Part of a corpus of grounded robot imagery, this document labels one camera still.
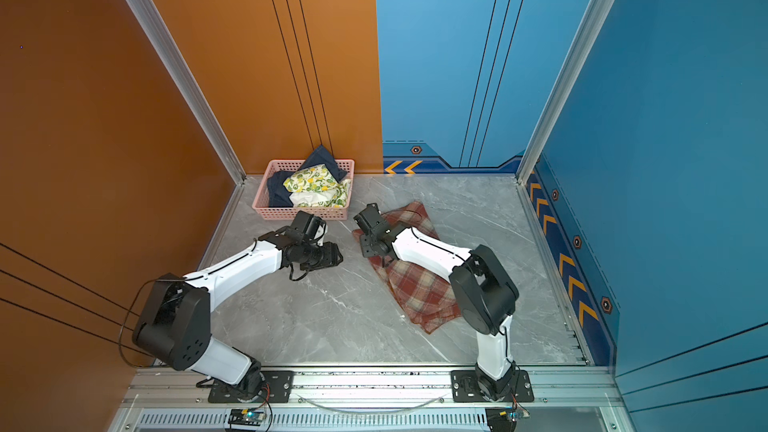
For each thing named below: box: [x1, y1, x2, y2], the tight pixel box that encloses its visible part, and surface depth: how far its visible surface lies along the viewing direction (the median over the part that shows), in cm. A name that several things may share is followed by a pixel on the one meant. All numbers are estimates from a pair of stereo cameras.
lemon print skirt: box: [283, 163, 351, 208], surface depth 108 cm
